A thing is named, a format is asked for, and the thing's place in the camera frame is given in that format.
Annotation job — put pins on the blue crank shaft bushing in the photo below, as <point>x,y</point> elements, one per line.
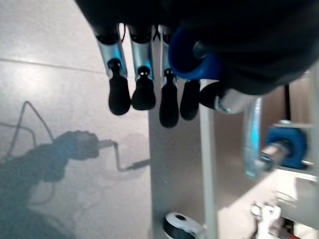
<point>295,147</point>

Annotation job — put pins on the white hospital bed frame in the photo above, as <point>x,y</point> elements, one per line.
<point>208,161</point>

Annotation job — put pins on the black white caster wheel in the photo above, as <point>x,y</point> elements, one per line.
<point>180,224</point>

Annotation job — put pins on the white caster bracket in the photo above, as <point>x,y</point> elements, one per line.
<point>267,219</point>

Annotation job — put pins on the silver bed crank blue grip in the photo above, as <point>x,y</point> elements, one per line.
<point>184,67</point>

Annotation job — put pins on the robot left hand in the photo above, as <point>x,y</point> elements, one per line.
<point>249,37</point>

